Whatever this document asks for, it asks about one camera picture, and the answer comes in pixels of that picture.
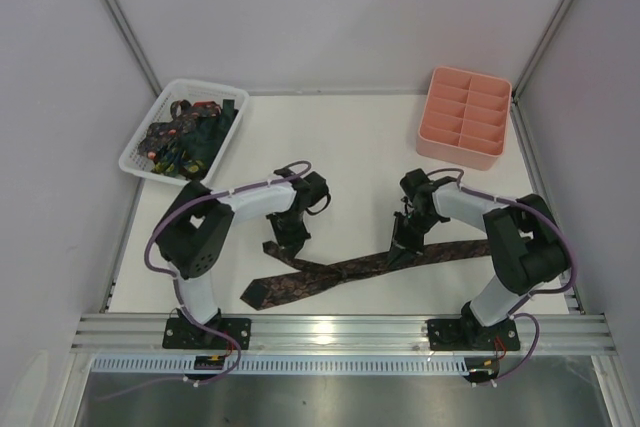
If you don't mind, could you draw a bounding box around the dark brown floral tie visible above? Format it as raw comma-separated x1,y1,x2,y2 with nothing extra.
240,240,490,311

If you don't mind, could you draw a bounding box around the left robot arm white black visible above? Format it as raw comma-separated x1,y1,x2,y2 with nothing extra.
143,161,331,333

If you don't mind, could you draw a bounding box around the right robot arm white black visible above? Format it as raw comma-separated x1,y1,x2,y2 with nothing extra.
386,168,574,351

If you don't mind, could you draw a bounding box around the dark green tie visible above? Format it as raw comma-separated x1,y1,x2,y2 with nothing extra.
179,99,238,180

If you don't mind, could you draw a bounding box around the pink divided organizer tray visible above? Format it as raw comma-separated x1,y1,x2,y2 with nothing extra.
415,66,512,171

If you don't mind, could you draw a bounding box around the navy tie with red dots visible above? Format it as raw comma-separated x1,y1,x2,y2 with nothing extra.
137,100,222,160

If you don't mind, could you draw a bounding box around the white plastic basket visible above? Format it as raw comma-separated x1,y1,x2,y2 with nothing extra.
118,79,249,186

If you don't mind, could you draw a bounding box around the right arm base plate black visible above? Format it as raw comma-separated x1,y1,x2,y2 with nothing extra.
426,317,521,352

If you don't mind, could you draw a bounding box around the white slotted cable duct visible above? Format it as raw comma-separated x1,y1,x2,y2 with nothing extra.
92,355,501,376

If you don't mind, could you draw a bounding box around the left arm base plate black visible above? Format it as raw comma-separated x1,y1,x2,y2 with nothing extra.
162,312,251,350

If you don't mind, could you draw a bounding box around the aluminium mounting rail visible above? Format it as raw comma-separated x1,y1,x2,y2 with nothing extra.
72,313,616,355

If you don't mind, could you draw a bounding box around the left aluminium corner post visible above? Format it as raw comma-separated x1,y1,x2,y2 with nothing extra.
99,0,162,95

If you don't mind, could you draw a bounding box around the aluminium corner post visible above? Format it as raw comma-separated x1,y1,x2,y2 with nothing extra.
99,0,162,95
511,0,576,102

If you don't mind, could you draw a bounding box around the right aluminium corner post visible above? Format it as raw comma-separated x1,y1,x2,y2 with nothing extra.
511,0,576,102

